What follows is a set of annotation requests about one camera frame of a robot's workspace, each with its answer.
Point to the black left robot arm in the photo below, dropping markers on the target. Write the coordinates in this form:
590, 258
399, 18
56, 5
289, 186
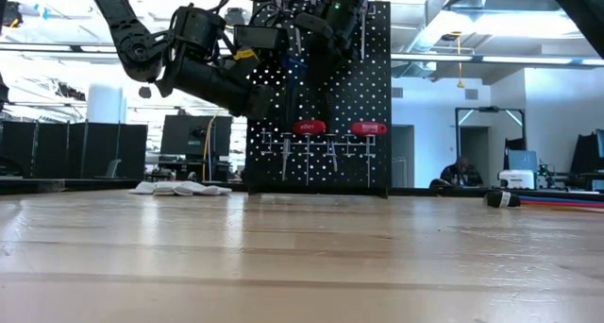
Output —
212, 84

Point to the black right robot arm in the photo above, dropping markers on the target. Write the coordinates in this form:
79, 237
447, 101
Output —
590, 11

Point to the black pegboard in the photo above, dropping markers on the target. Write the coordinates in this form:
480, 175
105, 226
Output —
373, 79

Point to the black plastic bin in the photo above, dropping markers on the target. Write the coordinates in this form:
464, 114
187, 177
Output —
259, 37

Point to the black ceiling spotlight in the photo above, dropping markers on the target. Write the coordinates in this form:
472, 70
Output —
234, 17

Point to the grey door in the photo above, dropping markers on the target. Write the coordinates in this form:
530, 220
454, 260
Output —
402, 158

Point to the black monitor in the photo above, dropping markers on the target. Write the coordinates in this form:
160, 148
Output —
189, 134

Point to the person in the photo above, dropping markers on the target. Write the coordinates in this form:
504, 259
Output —
460, 172

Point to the round black hanging device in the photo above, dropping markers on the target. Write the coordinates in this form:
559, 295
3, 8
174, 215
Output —
145, 93

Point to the white work glove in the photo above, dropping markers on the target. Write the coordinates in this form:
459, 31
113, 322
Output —
207, 190
160, 188

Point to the blue panel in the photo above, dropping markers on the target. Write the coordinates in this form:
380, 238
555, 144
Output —
521, 161

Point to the black cylinder with white label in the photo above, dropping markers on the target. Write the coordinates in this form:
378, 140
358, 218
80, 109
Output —
493, 200

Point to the white box device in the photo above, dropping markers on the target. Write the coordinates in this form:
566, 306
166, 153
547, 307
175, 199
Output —
516, 180

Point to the white round column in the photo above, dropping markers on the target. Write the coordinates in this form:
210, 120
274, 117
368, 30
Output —
106, 106

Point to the grey office chair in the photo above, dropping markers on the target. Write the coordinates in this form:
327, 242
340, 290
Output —
113, 167

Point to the black equipment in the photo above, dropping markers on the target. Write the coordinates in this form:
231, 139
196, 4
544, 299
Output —
585, 155

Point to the blue strip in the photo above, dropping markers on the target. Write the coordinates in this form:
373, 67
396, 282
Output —
575, 199

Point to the red strip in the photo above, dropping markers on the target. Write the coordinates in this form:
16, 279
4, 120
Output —
575, 204

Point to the black metal frame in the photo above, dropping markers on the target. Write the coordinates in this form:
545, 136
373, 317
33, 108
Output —
488, 109

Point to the black partition wall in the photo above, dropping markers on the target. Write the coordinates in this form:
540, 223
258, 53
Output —
52, 148

